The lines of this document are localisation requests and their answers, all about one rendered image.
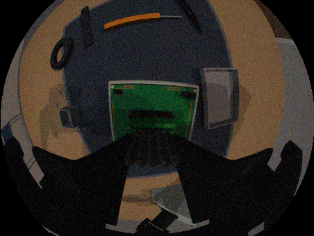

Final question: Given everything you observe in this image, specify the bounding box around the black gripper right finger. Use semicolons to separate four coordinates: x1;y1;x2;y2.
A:
172;134;274;224

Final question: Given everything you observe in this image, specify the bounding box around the dark blue mat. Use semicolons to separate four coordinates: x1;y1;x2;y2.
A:
61;0;233;158

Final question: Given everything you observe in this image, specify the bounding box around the green circuit board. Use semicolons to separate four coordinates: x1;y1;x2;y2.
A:
111;84;197;140

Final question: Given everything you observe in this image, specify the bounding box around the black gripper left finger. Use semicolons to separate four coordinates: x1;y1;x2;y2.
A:
31;134;133;226

